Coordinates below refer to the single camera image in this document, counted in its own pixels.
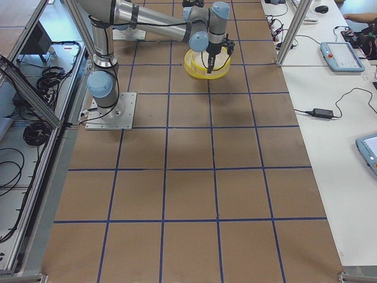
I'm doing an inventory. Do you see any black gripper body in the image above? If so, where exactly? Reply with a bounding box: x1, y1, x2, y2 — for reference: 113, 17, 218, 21
206, 42, 221, 60

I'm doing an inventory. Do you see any black cable bundle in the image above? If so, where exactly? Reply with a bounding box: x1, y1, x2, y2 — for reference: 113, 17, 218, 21
0, 66, 68, 148

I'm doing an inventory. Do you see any person hand at desk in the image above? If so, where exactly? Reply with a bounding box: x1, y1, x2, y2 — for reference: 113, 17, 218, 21
343, 12, 377, 24

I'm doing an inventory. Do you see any wrist black camera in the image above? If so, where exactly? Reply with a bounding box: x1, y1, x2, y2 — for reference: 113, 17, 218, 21
223, 38, 235, 56

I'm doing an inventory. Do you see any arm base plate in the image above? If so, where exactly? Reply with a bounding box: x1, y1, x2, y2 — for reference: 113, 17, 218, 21
113, 28, 146, 41
85, 92, 137, 130

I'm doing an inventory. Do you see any yellow steamer layer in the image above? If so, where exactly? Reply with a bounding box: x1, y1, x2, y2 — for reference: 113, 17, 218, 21
190, 45, 232, 73
184, 47, 231, 80

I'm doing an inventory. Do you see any black power brick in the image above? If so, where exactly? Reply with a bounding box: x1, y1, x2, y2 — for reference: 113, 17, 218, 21
312, 108, 334, 119

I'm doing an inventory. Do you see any black computer mouse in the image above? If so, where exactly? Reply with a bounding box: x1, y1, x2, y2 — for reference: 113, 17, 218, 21
315, 5, 329, 14

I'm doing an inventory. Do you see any blue teach pendant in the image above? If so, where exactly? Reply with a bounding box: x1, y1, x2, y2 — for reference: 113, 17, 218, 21
320, 42, 365, 73

